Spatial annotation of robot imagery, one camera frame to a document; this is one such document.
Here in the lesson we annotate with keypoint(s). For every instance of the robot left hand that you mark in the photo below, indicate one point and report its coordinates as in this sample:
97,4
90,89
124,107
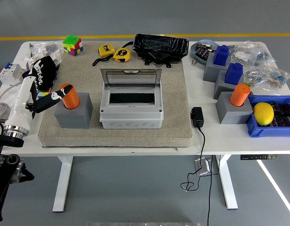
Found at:
19,103

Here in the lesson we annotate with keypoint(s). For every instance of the orange cylinder battery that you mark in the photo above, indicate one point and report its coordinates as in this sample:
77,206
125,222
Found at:
239,96
71,101

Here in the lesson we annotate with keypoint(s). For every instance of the grey electrical box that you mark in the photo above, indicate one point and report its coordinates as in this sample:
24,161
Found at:
130,117

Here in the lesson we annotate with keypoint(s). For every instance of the small dark battery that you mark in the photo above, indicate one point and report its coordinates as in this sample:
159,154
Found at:
201,48
205,54

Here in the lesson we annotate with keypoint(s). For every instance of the white circuit breaker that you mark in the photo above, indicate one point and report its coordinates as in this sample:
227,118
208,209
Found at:
10,74

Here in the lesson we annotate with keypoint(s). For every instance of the black cloth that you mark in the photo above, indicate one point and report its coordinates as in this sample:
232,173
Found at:
50,70

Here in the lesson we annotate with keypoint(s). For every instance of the thin metal screwdriver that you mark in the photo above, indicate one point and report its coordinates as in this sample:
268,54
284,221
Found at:
30,50

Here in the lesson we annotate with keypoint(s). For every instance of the grey holder block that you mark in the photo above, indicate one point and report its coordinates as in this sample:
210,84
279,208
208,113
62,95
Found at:
221,90
210,73
74,117
232,115

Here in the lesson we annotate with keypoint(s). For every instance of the white socket module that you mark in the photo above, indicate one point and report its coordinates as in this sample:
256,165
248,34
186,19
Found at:
56,56

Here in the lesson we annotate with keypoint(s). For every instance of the clear bag of screws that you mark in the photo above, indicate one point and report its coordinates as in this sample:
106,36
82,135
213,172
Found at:
49,47

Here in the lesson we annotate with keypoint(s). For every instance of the large Rubik's cube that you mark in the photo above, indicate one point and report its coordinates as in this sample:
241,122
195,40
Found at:
72,46

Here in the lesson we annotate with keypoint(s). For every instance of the white table leg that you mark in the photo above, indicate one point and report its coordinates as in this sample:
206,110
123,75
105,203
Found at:
228,188
63,188

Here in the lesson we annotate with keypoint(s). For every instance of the yellow tape measure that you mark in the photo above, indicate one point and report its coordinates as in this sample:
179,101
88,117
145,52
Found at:
121,54
105,50

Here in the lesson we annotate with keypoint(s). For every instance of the grey-brown mat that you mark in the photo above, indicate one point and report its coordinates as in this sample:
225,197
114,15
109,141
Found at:
135,139

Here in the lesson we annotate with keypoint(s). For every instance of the black wrapped case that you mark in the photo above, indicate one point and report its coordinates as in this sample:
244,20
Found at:
159,44

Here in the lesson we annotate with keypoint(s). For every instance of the black power adapter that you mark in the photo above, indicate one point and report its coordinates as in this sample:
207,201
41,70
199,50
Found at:
197,117

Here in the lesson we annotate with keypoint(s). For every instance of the small metal clip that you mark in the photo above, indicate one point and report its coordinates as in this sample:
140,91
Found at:
194,62

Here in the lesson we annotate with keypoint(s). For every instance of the blue-grey dish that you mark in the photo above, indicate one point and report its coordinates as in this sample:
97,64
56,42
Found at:
193,53

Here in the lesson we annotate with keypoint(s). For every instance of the blue bottle-shaped block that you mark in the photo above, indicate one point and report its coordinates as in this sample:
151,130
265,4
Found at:
221,56
234,75

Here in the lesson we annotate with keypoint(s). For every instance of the clear bag of components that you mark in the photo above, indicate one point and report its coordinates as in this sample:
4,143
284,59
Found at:
241,55
265,56
254,76
278,77

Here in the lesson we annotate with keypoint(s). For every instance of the small green part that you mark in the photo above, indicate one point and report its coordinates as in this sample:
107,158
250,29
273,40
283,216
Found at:
247,83

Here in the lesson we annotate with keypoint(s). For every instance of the yellow lemon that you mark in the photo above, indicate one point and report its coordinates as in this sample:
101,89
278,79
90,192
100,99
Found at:
263,114

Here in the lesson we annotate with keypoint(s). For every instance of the black table control panel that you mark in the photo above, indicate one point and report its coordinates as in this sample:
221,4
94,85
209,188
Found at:
259,157

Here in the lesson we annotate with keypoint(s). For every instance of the blue plastic bin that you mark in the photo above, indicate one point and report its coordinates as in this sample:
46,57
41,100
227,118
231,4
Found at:
269,131

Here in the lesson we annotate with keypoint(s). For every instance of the silver metal bracket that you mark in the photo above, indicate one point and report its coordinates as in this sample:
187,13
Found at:
202,167

